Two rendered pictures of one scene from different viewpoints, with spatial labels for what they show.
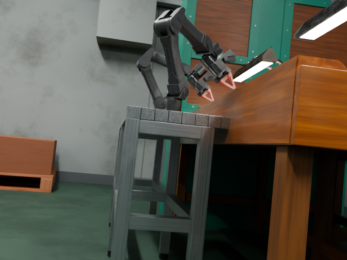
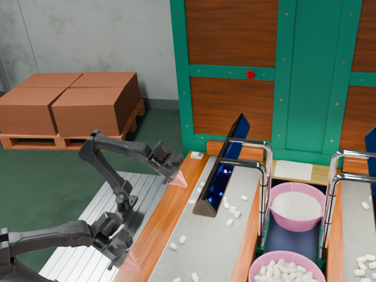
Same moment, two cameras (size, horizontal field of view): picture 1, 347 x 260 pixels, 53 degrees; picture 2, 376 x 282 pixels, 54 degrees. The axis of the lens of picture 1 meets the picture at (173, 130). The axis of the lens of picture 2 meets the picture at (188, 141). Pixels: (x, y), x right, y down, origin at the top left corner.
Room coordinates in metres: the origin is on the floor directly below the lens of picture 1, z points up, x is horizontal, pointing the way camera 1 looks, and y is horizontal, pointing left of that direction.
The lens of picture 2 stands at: (0.92, -0.85, 1.89)
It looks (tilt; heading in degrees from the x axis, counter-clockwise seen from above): 31 degrees down; 27
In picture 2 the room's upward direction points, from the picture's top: 5 degrees counter-clockwise
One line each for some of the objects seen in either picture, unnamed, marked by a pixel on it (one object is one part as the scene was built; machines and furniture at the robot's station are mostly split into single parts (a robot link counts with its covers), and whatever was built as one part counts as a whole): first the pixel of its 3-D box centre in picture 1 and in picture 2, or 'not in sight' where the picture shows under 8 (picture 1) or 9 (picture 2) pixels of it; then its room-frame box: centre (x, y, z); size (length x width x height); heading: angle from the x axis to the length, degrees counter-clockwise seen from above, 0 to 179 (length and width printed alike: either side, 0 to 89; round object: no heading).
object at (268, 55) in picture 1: (250, 66); (225, 156); (2.06, -0.42, 1.08); 0.62 x 0.08 x 0.07; 6
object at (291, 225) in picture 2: not in sight; (296, 208); (2.26, -0.68, 0.72); 0.27 x 0.27 x 0.10
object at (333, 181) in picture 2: not in sight; (351, 211); (2.11, -0.90, 0.90); 0.20 x 0.19 x 0.45; 6
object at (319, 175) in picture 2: not in sight; (300, 172); (2.48, -0.66, 0.77); 0.33 x 0.15 x 0.01; 96
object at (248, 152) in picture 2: not in sight; (235, 149); (2.49, -0.32, 0.83); 0.30 x 0.06 x 0.07; 96
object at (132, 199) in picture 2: not in sight; (122, 203); (2.03, 0.11, 0.71); 0.20 x 0.07 x 0.08; 10
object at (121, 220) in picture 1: (144, 192); not in sight; (1.72, 0.11, 0.31); 1.20 x 0.29 x 0.63; 10
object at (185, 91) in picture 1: (176, 93); not in sight; (1.44, 0.00, 0.77); 0.09 x 0.06 x 0.06; 50
